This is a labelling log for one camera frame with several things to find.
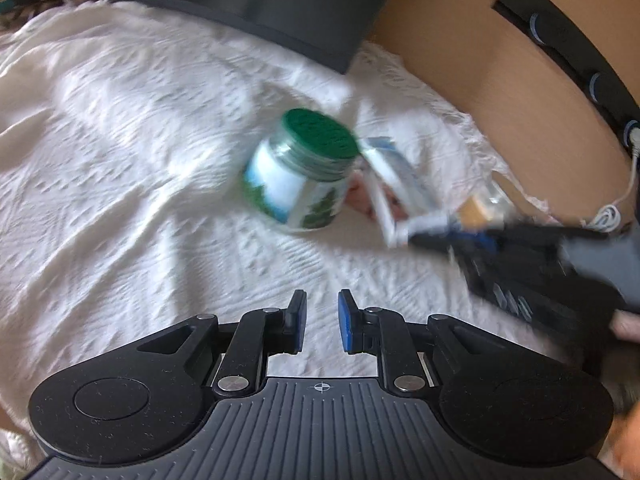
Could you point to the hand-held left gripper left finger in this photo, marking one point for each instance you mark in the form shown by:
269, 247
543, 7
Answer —
299, 321

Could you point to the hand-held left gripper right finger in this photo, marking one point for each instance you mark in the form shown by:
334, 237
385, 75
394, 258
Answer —
345, 321

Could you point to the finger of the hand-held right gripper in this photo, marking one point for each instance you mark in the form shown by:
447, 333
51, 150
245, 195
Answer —
450, 237

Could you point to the blue wet wipes packet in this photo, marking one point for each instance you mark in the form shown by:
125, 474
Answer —
400, 185

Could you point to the person's right forearm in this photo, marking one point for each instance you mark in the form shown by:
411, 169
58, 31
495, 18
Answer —
631, 440

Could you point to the person's right hand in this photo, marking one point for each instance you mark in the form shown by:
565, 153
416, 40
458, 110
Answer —
627, 326

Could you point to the clear plastic jar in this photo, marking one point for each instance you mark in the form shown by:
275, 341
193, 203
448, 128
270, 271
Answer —
487, 205

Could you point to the pink scrunchie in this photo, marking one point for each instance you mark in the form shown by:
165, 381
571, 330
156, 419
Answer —
362, 200

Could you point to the green-lid glass jar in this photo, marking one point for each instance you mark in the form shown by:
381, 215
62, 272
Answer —
300, 180

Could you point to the black power strip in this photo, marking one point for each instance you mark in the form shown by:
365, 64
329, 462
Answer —
575, 45

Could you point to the white knitted blanket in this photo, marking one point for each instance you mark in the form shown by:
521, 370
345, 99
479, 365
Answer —
125, 160

